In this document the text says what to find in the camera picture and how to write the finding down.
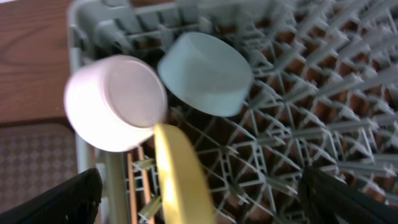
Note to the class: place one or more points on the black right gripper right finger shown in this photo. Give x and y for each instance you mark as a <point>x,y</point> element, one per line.
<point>325,198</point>

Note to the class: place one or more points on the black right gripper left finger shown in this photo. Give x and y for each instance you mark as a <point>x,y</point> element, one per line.
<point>75,200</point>

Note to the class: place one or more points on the pink white bowl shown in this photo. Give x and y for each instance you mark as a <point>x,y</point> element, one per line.
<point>114,103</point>

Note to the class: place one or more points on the yellow round plate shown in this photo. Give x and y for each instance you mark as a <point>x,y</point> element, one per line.
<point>183,186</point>

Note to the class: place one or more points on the light blue bowl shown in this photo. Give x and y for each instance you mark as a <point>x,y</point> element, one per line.
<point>207,74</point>

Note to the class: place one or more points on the grey dishwasher rack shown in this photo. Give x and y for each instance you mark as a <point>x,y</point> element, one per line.
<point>324,93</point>

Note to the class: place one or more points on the dark brown serving tray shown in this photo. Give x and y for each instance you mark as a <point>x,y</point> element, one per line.
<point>34,159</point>

